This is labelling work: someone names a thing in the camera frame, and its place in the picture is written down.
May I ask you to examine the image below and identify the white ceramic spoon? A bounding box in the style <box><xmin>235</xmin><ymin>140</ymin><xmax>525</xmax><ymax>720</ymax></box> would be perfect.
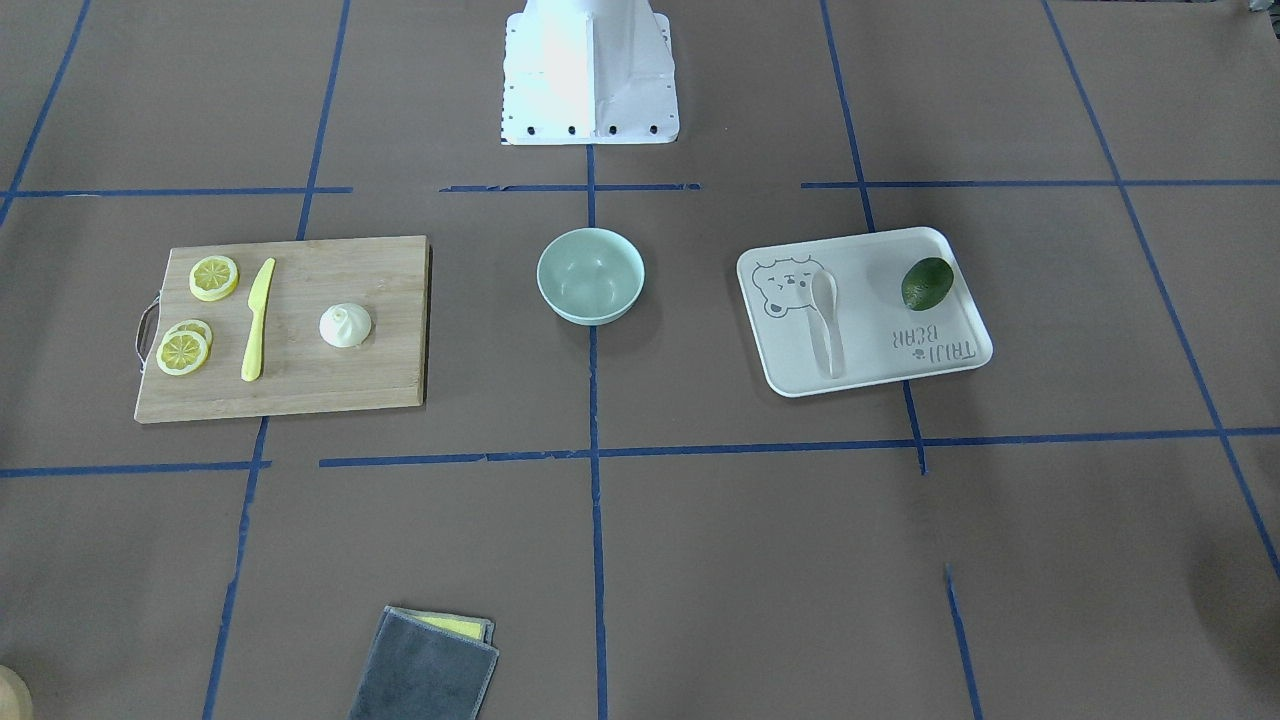
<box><xmin>810</xmin><ymin>269</ymin><xmax>845</xmax><ymax>379</ymax></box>

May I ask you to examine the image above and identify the white steamed bun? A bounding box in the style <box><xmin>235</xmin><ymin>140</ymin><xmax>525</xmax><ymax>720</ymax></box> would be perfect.
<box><xmin>317</xmin><ymin>302</ymin><xmax>374</xmax><ymax>348</ymax></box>

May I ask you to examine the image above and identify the light green bowl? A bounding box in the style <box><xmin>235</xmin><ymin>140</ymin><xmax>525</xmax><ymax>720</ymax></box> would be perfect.
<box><xmin>536</xmin><ymin>228</ymin><xmax>646</xmax><ymax>325</ymax></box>

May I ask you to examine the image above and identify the white bear tray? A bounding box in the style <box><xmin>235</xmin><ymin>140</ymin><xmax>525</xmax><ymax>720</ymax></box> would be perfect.
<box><xmin>736</xmin><ymin>227</ymin><xmax>995</xmax><ymax>398</ymax></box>

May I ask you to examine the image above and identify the yellow sponge cloth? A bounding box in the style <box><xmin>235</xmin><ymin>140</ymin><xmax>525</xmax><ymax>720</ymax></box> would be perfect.
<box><xmin>424</xmin><ymin>614</ymin><xmax>493</xmax><ymax>644</ymax></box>

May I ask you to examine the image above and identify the bamboo cutting board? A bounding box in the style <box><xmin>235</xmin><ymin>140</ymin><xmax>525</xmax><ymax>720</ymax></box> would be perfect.
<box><xmin>134</xmin><ymin>234</ymin><xmax>430</xmax><ymax>424</ymax></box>

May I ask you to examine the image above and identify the grey folded cloth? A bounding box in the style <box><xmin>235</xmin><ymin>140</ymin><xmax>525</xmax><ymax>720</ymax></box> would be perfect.
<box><xmin>347</xmin><ymin>606</ymin><xmax>499</xmax><ymax>719</ymax></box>

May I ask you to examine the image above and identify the yellow plastic knife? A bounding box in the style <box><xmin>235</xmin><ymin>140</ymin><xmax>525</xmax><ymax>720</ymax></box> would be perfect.
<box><xmin>239</xmin><ymin>258</ymin><xmax>276</xmax><ymax>382</ymax></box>

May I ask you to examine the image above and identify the lemon slice top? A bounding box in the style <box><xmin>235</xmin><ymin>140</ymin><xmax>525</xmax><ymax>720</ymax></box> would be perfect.
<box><xmin>188</xmin><ymin>255</ymin><xmax>241</xmax><ymax>302</ymax></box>

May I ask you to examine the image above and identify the lemon slice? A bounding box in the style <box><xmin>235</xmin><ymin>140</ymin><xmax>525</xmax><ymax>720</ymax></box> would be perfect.
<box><xmin>188</xmin><ymin>255</ymin><xmax>241</xmax><ymax>302</ymax></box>
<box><xmin>155</xmin><ymin>331</ymin><xmax>210</xmax><ymax>375</ymax></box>
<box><xmin>163</xmin><ymin>319</ymin><xmax>214</xmax><ymax>345</ymax></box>

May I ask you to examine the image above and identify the lemon slice behind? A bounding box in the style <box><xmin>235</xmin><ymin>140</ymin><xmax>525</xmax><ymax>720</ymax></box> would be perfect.
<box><xmin>163</xmin><ymin>319</ymin><xmax>214</xmax><ymax>345</ymax></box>

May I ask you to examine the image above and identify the lemon slice front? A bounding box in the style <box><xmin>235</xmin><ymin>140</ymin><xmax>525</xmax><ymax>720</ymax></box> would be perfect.
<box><xmin>155</xmin><ymin>331</ymin><xmax>210</xmax><ymax>375</ymax></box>

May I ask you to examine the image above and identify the wooden mug tree stand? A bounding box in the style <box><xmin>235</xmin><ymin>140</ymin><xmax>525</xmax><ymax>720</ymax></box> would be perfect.
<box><xmin>0</xmin><ymin>665</ymin><xmax>35</xmax><ymax>720</ymax></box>

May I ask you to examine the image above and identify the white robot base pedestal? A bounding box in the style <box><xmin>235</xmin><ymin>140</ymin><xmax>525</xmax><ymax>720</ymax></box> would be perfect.
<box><xmin>500</xmin><ymin>1</ymin><xmax>681</xmax><ymax>146</ymax></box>

